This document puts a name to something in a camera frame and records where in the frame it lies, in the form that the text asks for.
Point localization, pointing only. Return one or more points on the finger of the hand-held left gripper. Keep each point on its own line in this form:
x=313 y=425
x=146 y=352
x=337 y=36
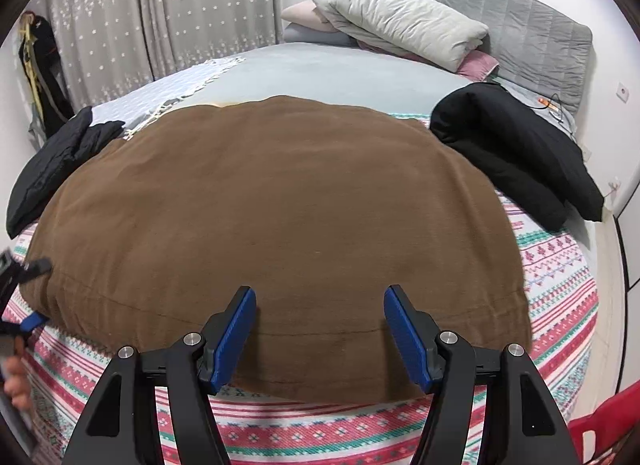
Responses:
x=25 y=325
x=37 y=268

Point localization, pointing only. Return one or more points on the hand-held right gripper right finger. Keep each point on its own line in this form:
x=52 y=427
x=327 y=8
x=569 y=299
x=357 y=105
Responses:
x=407 y=340

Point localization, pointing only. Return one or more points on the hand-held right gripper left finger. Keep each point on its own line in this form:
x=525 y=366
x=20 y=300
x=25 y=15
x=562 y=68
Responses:
x=232 y=340

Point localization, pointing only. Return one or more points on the brown coat with fur collar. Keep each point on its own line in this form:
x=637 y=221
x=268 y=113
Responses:
x=275 y=205

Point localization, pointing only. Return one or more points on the person's left hand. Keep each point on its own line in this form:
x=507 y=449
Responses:
x=16 y=385

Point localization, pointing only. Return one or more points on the black padded jacket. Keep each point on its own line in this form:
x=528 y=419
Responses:
x=510 y=145
x=55 y=165

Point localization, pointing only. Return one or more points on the patterned knit blanket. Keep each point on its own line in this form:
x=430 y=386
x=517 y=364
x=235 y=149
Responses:
x=550 y=285

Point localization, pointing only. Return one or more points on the black hanging bag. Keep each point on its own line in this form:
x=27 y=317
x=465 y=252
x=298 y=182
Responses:
x=47 y=75

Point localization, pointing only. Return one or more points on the red plastic stool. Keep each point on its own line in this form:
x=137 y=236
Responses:
x=600 y=430

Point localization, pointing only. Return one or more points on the white fringed throw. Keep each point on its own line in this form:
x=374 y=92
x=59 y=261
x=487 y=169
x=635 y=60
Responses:
x=170 y=90

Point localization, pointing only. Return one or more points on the white wardrobe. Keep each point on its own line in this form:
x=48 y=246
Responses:
x=631 y=245

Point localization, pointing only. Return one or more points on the bed with grey sheet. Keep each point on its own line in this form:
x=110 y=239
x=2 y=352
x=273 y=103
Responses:
x=325 y=70

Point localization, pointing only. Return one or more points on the pink pillow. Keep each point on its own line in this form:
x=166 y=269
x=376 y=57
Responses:
x=477 y=65
x=302 y=15

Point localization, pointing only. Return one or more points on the grey dotted curtain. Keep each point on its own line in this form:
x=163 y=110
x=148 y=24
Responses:
x=165 y=10

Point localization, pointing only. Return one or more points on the grey pillow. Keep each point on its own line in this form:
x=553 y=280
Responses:
x=315 y=36

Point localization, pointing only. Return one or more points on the white pillow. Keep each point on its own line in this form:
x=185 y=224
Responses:
x=400 y=15

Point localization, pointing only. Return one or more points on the grey quilted headboard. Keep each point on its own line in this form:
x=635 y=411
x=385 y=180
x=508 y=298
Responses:
x=540 y=30

